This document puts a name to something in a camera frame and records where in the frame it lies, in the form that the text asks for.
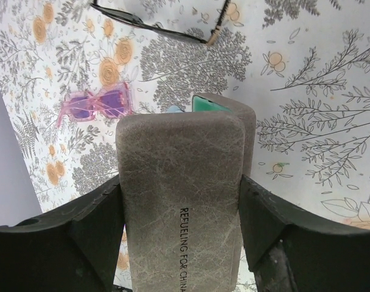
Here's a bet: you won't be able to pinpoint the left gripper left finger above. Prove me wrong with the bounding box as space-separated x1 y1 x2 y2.
0 176 124 291

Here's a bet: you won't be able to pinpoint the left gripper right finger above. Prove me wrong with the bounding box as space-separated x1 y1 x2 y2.
239 176 370 292

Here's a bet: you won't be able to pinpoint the brown glasses case green lining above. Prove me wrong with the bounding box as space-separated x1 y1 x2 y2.
116 94 256 291

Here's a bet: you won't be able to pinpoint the light blue cleaning cloth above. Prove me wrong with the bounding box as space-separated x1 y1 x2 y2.
166 105 184 113

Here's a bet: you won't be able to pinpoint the black aviator sunglasses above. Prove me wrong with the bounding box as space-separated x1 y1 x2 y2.
90 0 231 46

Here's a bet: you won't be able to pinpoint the floral table mat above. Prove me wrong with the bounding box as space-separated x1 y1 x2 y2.
0 0 370 292

